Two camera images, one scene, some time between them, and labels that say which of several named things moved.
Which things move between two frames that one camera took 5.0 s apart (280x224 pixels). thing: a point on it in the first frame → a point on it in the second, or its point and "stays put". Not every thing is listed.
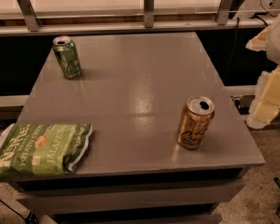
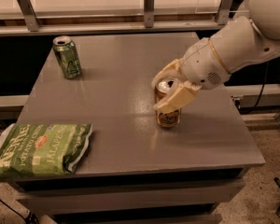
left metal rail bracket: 27,8 stays put
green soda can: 68,57 stays put
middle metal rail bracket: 148,6 stays put
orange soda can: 195,119 → 164,87
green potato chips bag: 39,149 stays put
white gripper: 279,44 → 203,64
